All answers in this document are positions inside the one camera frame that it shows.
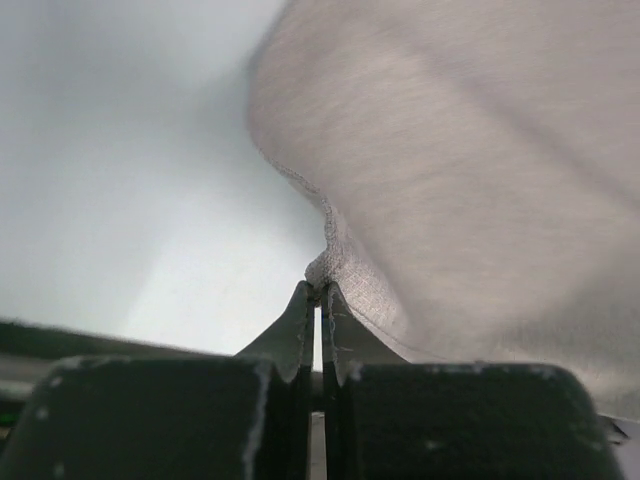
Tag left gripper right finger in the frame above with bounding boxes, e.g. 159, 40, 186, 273
321, 284, 623, 479

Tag grey cloth napkin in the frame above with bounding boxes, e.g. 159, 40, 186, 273
248, 1, 639, 420

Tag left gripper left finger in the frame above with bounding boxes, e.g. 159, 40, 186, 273
1, 282, 314, 479

